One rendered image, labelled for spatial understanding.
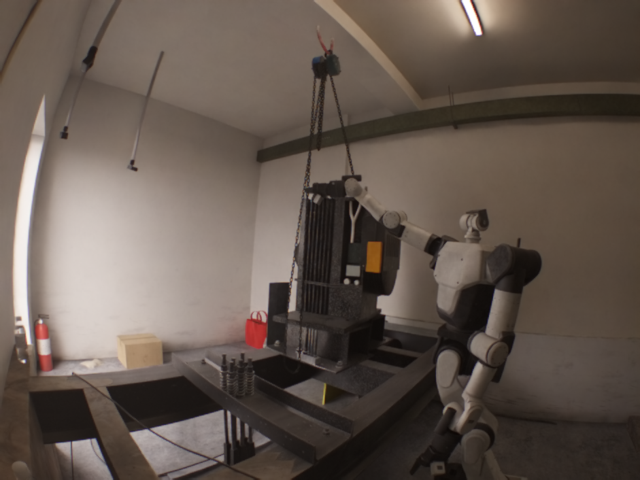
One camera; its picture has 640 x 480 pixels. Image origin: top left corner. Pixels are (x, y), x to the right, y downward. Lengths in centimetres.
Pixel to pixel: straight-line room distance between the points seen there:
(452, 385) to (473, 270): 43
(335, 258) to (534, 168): 185
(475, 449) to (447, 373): 34
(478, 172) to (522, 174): 40
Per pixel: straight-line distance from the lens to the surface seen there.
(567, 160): 277
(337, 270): 173
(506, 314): 93
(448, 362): 111
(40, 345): 310
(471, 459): 126
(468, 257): 100
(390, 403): 129
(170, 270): 349
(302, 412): 113
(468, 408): 99
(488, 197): 266
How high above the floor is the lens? 125
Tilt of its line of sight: 3 degrees up
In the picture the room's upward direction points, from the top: 4 degrees clockwise
